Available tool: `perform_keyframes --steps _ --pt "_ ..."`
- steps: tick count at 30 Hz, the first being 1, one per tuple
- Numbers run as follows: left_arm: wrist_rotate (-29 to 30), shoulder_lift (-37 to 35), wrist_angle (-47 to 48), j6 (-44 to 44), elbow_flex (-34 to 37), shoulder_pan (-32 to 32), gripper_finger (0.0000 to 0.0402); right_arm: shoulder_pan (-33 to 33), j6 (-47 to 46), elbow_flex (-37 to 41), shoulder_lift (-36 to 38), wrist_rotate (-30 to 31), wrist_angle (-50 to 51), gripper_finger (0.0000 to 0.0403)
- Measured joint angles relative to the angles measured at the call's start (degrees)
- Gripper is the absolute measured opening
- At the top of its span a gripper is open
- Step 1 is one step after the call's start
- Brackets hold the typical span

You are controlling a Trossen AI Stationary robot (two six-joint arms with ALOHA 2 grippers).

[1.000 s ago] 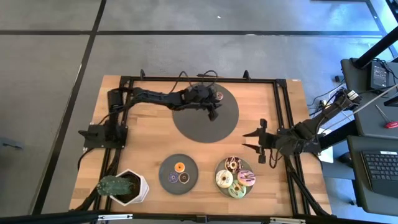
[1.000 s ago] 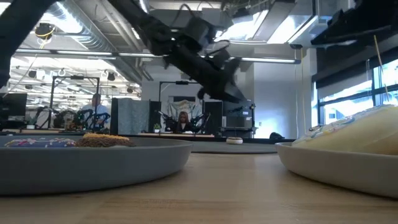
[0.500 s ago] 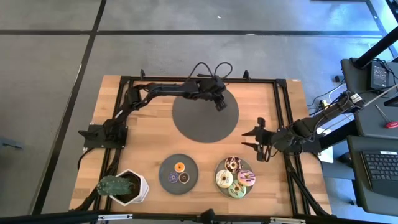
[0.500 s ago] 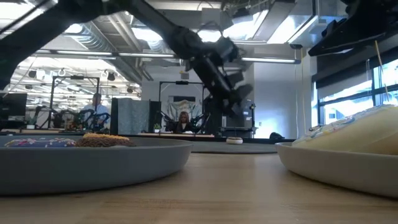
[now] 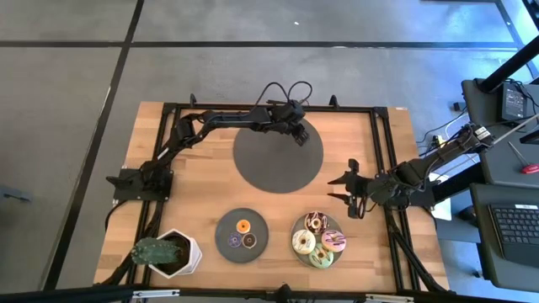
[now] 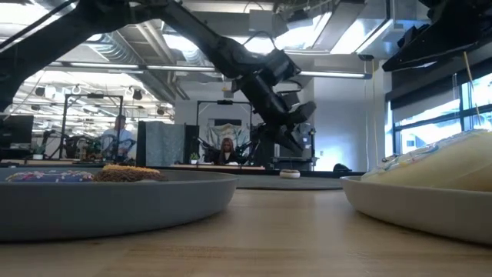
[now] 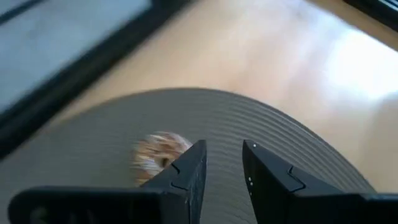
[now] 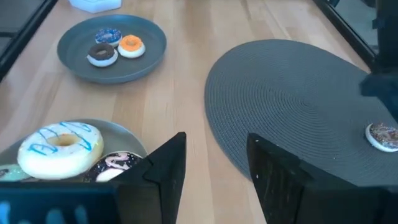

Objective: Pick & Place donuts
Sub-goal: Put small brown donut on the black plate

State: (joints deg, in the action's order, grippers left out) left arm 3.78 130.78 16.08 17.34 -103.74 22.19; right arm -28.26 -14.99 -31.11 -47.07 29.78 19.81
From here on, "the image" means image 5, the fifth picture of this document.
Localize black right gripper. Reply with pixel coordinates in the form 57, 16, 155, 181
327, 158, 382, 220

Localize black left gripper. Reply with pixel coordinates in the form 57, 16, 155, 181
269, 100, 312, 147

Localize large pink frosted donut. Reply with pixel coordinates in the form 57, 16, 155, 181
321, 229, 348, 253

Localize large white frosted donut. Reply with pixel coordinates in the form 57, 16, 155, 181
291, 229, 317, 255

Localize large green frosted donut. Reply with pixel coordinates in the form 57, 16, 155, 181
307, 242, 335, 269

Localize large dark round mat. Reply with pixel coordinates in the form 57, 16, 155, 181
232, 115, 325, 194

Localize large chocolate sprinkled donut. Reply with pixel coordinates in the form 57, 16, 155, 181
303, 210, 329, 236

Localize light grey round plate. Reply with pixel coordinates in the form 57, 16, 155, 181
290, 211, 344, 269

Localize white paper sheet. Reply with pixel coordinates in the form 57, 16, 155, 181
433, 174, 454, 222

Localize dark grey round plate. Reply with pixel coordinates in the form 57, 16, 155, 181
214, 207, 270, 265

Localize black support beam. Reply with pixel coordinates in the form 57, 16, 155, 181
431, 162, 485, 206

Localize dark keyboard desk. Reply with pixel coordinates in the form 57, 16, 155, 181
469, 183, 539, 295

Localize white hexagonal plant pot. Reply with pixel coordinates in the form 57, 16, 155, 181
147, 228, 204, 280

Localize dark side desk top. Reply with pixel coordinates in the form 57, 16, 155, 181
461, 77, 539, 186

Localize thin grey rod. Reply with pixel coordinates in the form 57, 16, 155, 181
490, 112, 539, 146

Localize black keyboard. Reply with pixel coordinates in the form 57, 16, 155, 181
488, 203, 539, 268

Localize green cactus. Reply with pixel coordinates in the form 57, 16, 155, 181
130, 237, 182, 266

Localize black power adapter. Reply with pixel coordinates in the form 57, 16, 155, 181
499, 82, 528, 124

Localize black diagonal pole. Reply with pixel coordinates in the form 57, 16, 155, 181
478, 35, 539, 94

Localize dark object on floor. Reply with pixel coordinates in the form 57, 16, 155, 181
0, 183, 34, 204

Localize black aluminium table frame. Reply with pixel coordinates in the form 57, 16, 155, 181
94, 93, 450, 295

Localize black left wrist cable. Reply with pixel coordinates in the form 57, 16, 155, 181
254, 80, 314, 112

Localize silver rail bracket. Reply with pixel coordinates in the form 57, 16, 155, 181
365, 293, 416, 303
131, 289, 181, 300

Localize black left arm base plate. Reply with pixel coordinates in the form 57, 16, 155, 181
112, 167, 173, 203

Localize red-handled screwdriver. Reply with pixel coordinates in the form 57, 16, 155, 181
507, 141, 539, 175

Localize black overhead rail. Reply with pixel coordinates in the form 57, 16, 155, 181
0, 284, 539, 303

